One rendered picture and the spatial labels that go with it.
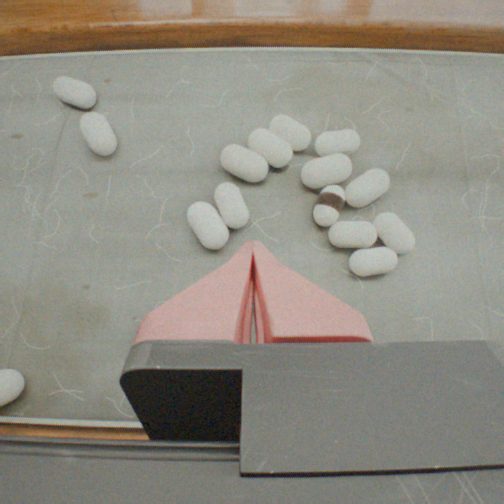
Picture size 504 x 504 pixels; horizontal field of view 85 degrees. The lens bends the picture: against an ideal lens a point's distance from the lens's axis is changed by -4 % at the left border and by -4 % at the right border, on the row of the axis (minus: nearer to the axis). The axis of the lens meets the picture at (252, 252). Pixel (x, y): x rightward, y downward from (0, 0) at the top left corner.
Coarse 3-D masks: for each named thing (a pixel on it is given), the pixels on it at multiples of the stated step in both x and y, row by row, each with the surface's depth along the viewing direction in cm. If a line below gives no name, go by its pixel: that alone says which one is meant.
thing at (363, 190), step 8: (376, 168) 20; (360, 176) 20; (368, 176) 20; (376, 176) 20; (384, 176) 20; (352, 184) 20; (360, 184) 19; (368, 184) 19; (376, 184) 19; (384, 184) 20; (352, 192) 20; (360, 192) 19; (368, 192) 19; (376, 192) 20; (384, 192) 20; (352, 200) 20; (360, 200) 20; (368, 200) 20
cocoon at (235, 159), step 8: (232, 144) 20; (224, 152) 20; (232, 152) 20; (240, 152) 20; (248, 152) 20; (224, 160) 20; (232, 160) 20; (240, 160) 20; (248, 160) 20; (256, 160) 20; (264, 160) 20; (224, 168) 21; (232, 168) 20; (240, 168) 20; (248, 168) 20; (256, 168) 20; (264, 168) 20; (240, 176) 21; (248, 176) 20; (256, 176) 20; (264, 176) 21
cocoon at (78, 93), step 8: (56, 80) 22; (64, 80) 22; (72, 80) 22; (56, 88) 22; (64, 88) 22; (72, 88) 22; (80, 88) 22; (88, 88) 22; (64, 96) 22; (72, 96) 22; (80, 96) 22; (88, 96) 22; (72, 104) 23; (80, 104) 22; (88, 104) 22
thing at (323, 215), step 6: (330, 186) 20; (336, 186) 20; (336, 192) 19; (342, 192) 20; (318, 210) 19; (324, 210) 19; (330, 210) 19; (318, 216) 20; (324, 216) 19; (330, 216) 19; (336, 216) 19; (318, 222) 20; (324, 222) 20; (330, 222) 19
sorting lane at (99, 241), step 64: (0, 64) 25; (64, 64) 25; (128, 64) 25; (192, 64) 24; (256, 64) 24; (320, 64) 24; (384, 64) 24; (448, 64) 24; (0, 128) 23; (64, 128) 23; (128, 128) 23; (192, 128) 23; (256, 128) 23; (320, 128) 23; (384, 128) 23; (448, 128) 23; (0, 192) 22; (64, 192) 22; (128, 192) 22; (192, 192) 21; (256, 192) 21; (320, 192) 21; (448, 192) 21; (0, 256) 20; (64, 256) 20; (128, 256) 20; (192, 256) 20; (320, 256) 20; (448, 256) 20; (0, 320) 19; (64, 320) 19; (128, 320) 19; (384, 320) 19; (448, 320) 19; (64, 384) 18
